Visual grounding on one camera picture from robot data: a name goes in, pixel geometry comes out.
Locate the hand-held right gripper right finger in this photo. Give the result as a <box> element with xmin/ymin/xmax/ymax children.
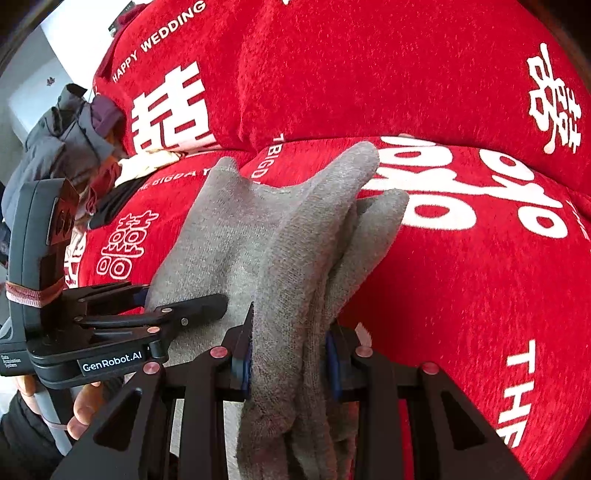
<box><xmin>323</xmin><ymin>322</ymin><xmax>532</xmax><ymax>480</ymax></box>

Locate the black cloth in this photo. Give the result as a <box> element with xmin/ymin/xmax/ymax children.
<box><xmin>88</xmin><ymin>178</ymin><xmax>149</xmax><ymax>230</ymax></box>

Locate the person's left hand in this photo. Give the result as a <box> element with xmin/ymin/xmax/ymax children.
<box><xmin>14</xmin><ymin>376</ymin><xmax>105</xmax><ymax>440</ymax></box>

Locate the cream cloth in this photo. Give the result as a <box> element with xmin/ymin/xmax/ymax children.
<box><xmin>113</xmin><ymin>148</ymin><xmax>182</xmax><ymax>186</ymax></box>

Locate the red printed blanket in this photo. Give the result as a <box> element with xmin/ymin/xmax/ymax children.
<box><xmin>65</xmin><ymin>135</ymin><xmax>591</xmax><ymax>480</ymax></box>

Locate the person's left forearm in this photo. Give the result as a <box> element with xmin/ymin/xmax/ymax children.
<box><xmin>0</xmin><ymin>390</ymin><xmax>77</xmax><ymax>480</ymax></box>

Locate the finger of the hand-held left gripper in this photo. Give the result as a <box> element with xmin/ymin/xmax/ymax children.
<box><xmin>76</xmin><ymin>281</ymin><xmax>151</xmax><ymax>319</ymax></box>
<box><xmin>73</xmin><ymin>293</ymin><xmax>230</xmax><ymax>360</ymax></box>

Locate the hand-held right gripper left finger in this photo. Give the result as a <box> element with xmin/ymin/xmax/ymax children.
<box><xmin>51</xmin><ymin>302</ymin><xmax>257</xmax><ymax>480</ymax></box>

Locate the purple cloth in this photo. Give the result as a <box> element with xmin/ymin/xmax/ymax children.
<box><xmin>90</xmin><ymin>95</ymin><xmax>126</xmax><ymax>140</ymax></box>

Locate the red printed pillow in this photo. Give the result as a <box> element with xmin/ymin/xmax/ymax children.
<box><xmin>238</xmin><ymin>0</ymin><xmax>591</xmax><ymax>197</ymax></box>
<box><xmin>92</xmin><ymin>0</ymin><xmax>265</xmax><ymax>158</ymax></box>

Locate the grey knit garment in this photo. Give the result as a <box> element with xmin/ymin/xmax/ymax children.
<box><xmin>145</xmin><ymin>141</ymin><xmax>410</xmax><ymax>480</ymax></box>

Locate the grey jacket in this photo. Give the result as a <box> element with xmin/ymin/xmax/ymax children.
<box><xmin>0</xmin><ymin>83</ymin><xmax>117</xmax><ymax>227</ymax></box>

